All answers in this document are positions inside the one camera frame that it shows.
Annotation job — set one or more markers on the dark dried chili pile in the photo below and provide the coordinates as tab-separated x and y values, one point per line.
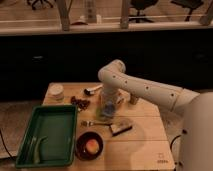
81	104

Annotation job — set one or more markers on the green vegetable in tray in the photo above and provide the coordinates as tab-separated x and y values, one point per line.
36	153

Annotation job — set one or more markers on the dark brown bowl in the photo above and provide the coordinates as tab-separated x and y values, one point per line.
81	151

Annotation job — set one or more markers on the green plastic tray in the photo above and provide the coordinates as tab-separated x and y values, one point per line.
58	123

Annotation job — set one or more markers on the grey blue gripper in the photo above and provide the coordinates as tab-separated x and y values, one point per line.
109	109

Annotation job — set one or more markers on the orange bowl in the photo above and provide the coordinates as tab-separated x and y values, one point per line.
120	99

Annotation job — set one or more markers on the orange peach fruit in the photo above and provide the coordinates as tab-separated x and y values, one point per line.
92	146

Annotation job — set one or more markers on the metal fork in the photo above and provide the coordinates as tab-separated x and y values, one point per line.
89	123

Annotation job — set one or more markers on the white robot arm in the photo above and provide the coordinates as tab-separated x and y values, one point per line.
196	145

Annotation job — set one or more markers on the green plastic cup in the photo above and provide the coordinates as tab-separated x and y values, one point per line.
100	116

